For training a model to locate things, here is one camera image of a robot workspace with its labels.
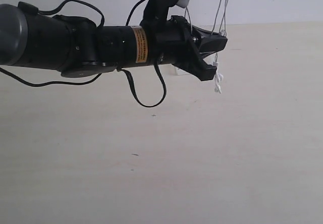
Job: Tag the clear plastic storage box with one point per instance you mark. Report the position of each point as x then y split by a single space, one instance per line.
211 60

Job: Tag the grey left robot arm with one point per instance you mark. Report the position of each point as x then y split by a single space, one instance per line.
76 47

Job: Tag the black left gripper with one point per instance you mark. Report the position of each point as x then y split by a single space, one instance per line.
182 45

